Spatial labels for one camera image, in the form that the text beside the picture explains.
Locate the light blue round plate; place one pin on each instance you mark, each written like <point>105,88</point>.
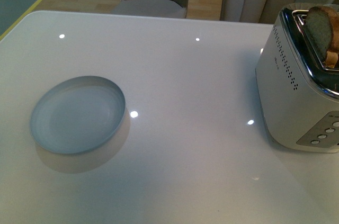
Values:
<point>78,115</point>

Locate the slice of brown bread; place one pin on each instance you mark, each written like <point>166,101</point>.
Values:
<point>322,25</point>

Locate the white chrome toaster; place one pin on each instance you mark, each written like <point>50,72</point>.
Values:
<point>299,96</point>

